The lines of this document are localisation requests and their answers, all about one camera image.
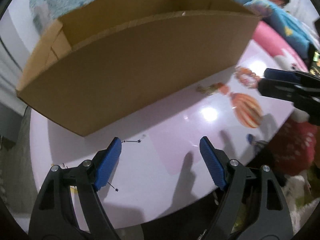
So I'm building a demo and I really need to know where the pink orange bead bracelet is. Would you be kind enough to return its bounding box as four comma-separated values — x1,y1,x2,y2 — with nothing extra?
234,65,261,90

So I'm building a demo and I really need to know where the brown cardboard box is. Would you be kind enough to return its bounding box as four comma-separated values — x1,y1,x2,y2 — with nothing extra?
16,0,260,137

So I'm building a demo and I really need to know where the blue patterned blanket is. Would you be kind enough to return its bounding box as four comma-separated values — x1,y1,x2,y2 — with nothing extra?
234,0,316,61

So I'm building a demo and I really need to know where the pink floral bedding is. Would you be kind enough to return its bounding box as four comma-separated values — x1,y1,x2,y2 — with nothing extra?
252,21,308,72

